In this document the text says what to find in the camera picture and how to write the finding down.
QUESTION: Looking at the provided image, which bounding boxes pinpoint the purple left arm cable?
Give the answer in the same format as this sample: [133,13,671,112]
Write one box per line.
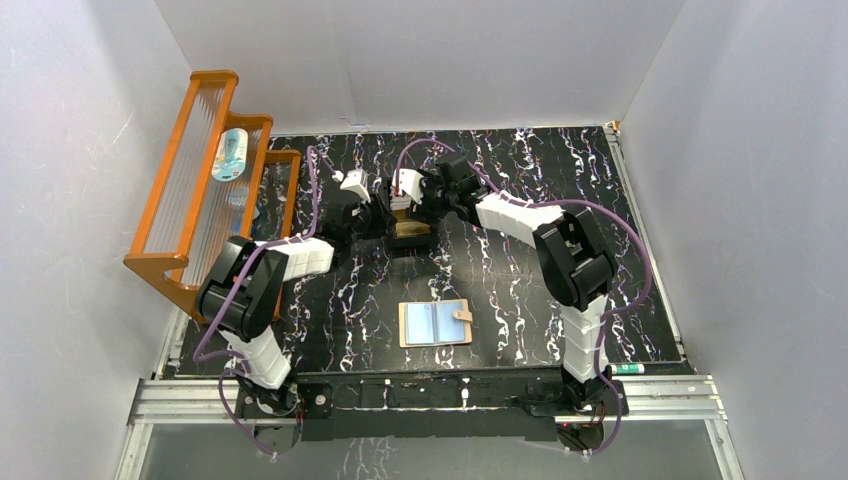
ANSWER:
[193,145,342,458]

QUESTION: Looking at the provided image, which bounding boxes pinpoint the orange wooden tiered rack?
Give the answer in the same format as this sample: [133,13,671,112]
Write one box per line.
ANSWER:
[124,70,303,316]

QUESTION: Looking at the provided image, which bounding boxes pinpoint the aluminium frame rail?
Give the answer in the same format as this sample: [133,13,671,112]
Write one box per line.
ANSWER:
[116,375,744,479]

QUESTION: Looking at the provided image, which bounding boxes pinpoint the stack of white cards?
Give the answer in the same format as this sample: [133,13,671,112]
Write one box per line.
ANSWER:
[390,196,413,212]

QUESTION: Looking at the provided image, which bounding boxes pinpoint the blue white blister pack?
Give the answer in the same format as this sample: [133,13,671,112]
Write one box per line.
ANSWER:
[211,128,249,182]

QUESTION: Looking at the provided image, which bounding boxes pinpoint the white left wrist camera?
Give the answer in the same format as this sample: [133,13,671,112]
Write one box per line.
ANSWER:
[340,169,370,203]

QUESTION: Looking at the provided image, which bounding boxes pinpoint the white green marker pen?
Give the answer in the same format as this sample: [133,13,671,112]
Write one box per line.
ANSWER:
[609,363,646,375]

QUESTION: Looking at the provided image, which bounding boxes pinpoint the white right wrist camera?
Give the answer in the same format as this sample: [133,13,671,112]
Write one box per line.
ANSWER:
[393,168,424,204]

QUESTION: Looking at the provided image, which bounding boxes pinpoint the blue items on rack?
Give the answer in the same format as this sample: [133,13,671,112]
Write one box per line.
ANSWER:
[227,187,264,238]

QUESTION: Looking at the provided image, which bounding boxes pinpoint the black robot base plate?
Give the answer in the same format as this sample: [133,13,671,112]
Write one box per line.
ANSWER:
[236,366,630,448]

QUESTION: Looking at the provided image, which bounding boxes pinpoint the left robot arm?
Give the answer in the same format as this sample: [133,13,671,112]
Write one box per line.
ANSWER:
[195,192,396,416]

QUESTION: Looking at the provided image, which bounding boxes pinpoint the black plastic card bin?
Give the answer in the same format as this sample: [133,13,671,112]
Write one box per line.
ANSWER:
[385,193,439,251]

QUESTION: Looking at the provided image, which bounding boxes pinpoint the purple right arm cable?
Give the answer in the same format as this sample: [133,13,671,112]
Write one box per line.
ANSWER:
[394,139,655,458]

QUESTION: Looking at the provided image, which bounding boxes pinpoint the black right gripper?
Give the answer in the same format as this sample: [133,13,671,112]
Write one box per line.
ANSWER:
[405,170,458,229]

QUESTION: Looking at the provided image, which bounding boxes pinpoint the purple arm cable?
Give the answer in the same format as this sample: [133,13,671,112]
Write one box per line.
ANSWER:
[394,139,655,458]
[193,145,342,458]

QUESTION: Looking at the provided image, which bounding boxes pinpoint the tan blue card holder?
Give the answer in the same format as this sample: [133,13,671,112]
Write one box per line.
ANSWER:
[398,299,473,348]

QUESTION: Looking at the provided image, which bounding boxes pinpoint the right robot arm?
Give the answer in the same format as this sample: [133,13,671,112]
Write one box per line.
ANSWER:
[394,153,617,414]

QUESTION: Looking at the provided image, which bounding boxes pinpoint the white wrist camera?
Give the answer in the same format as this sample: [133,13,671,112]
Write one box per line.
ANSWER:
[340,169,370,203]
[393,168,424,204]

